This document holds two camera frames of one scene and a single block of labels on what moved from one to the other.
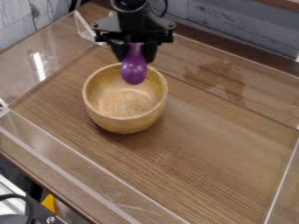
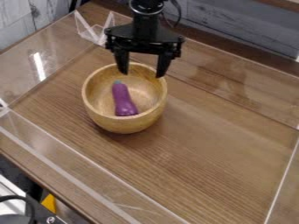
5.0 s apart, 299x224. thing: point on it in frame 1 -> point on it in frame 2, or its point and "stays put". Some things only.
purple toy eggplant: [135, 66] -> [125, 105]
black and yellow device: [42, 207] stays put
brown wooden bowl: [119, 107] stays put
